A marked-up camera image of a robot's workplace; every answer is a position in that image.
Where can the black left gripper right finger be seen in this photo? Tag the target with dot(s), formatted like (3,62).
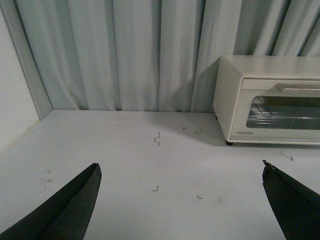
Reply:
(295,206)

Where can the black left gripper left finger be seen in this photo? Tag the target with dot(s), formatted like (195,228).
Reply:
(65,215)

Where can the white oven door with window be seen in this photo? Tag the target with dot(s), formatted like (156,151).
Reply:
(280,110)

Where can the white Toshiba toaster oven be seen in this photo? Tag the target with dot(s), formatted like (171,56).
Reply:
(233,69)

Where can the light grey curtain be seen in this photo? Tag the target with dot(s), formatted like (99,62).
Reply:
(147,55)

